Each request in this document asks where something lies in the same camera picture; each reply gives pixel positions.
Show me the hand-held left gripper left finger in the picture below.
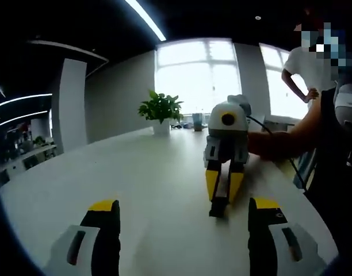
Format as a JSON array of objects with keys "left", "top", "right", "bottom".
[{"left": 45, "top": 199, "right": 121, "bottom": 276}]

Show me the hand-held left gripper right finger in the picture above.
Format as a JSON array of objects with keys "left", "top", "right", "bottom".
[{"left": 247, "top": 197, "right": 326, "bottom": 276}]

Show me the black plastic buckle socket part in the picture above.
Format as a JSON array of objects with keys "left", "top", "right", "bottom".
[{"left": 209, "top": 202, "right": 228, "bottom": 219}]

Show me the grey blue cup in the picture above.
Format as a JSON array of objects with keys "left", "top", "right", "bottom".
[{"left": 192, "top": 113, "right": 205, "bottom": 132}]

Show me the large bright window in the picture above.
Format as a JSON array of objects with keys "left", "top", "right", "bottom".
[
  {"left": 154, "top": 39, "right": 243, "bottom": 116},
  {"left": 259, "top": 43, "right": 309, "bottom": 119}
]

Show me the green plant in white pot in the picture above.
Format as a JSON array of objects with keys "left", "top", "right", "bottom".
[{"left": 137, "top": 89, "right": 185, "bottom": 136}]

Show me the person's black top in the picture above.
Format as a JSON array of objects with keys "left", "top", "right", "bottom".
[{"left": 304, "top": 87, "right": 352, "bottom": 259}]

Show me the white office desk row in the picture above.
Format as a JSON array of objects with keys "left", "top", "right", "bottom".
[{"left": 0, "top": 144, "right": 58, "bottom": 185}]

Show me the grey white chest device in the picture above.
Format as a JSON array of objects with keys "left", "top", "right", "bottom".
[{"left": 334, "top": 83, "right": 352, "bottom": 127}]

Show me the long white ceiling light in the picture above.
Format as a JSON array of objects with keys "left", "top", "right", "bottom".
[{"left": 125, "top": 0, "right": 167, "bottom": 41}]

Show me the white linear ceiling light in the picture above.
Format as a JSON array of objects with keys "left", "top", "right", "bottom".
[
  {"left": 0, "top": 93, "right": 53, "bottom": 109},
  {"left": 0, "top": 110, "right": 49, "bottom": 129}
]

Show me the white square pillar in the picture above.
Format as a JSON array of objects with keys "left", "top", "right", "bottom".
[{"left": 51, "top": 58, "right": 87, "bottom": 155}]

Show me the curved white ceiling trim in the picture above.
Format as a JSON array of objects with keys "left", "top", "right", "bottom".
[{"left": 26, "top": 40, "right": 109, "bottom": 77}]

